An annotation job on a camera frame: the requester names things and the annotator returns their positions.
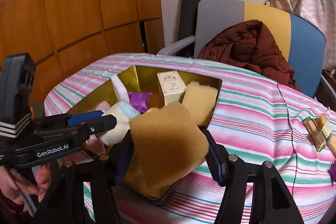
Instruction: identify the tan sponge block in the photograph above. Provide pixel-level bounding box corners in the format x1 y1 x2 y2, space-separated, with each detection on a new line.
182 81 218 126
129 102 209 190

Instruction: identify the purple packet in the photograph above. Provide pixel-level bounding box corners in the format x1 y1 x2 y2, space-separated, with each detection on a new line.
128 92 152 114
327 161 336 182

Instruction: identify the beige printed carton box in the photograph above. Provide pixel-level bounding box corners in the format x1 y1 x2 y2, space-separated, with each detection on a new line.
157 71 186 106

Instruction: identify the white melamine sponge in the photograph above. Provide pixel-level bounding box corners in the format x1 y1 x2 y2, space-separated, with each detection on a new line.
110 75 130 103

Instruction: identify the person left hand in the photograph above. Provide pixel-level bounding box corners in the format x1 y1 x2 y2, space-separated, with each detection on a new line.
1 162 52 205

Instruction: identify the striped pink green tablecloth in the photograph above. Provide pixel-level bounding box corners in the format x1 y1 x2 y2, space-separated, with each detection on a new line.
44 53 335 223

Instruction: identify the wooden panelled wardrobe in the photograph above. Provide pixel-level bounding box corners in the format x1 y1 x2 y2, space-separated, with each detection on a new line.
1 0 165 103

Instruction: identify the dark red puffer jacket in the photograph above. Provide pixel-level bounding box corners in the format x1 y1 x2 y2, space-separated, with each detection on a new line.
198 20 299 91

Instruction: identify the grey yellow blue chair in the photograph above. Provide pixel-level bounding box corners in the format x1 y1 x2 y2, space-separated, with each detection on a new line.
156 0 336 109

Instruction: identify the black rolled mat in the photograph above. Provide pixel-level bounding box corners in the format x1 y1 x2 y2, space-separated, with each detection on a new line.
178 0 203 57

